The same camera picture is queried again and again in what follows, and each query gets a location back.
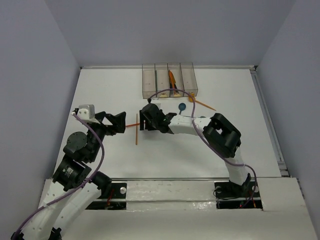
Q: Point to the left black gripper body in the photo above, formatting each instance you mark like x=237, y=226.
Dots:
x=105, y=124

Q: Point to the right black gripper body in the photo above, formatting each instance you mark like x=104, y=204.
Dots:
x=150, y=125

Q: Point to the yellow orange chopstick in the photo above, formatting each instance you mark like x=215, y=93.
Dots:
x=136, y=129

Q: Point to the orange chopstick long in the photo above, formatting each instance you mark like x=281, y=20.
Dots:
x=132, y=125

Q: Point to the yellow orange spoon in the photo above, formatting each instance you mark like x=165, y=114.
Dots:
x=193, y=100

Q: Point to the gold knife black handle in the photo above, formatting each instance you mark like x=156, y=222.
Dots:
x=171, y=87
x=176, y=94

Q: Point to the orange chopstick short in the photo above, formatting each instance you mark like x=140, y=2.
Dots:
x=170, y=73

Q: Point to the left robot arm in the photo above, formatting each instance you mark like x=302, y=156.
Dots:
x=74, y=185

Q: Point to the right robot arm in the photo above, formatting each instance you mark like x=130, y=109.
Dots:
x=217, y=132

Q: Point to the blue spoon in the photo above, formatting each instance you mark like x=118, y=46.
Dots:
x=181, y=107

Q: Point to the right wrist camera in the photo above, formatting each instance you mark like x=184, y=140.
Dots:
x=155, y=101

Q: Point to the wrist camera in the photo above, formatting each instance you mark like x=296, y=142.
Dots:
x=85, y=112
x=155, y=101

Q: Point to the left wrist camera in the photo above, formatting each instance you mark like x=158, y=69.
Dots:
x=85, y=112

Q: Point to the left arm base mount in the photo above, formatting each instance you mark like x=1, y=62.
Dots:
x=115, y=199

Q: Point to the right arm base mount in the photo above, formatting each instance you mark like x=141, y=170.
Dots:
x=229, y=198

